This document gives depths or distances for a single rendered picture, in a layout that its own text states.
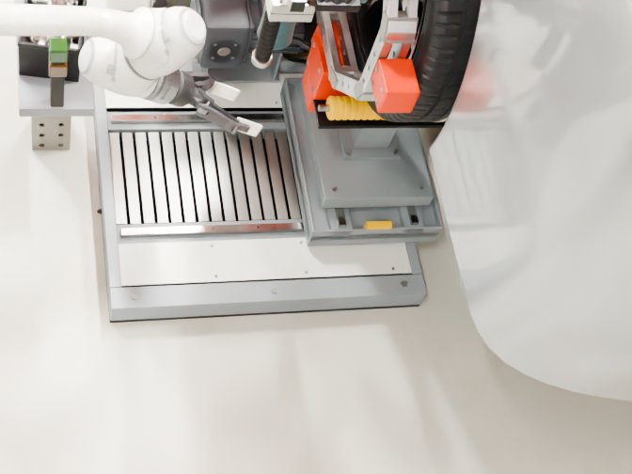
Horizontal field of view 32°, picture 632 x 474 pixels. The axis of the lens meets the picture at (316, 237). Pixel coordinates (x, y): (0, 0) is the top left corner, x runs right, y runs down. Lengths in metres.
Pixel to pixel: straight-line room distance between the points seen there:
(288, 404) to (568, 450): 0.75
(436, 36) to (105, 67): 0.66
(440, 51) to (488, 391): 1.08
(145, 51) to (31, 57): 0.54
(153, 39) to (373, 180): 0.98
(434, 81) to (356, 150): 0.70
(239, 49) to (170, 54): 0.83
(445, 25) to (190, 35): 0.50
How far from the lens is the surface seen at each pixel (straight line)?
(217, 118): 2.38
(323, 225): 2.91
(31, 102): 2.65
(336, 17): 2.71
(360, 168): 2.94
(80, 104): 2.65
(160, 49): 2.15
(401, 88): 2.25
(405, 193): 2.93
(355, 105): 2.65
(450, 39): 2.24
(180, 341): 2.85
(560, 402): 3.06
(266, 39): 2.32
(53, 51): 2.47
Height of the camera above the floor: 2.57
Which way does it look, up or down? 57 degrees down
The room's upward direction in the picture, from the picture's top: 23 degrees clockwise
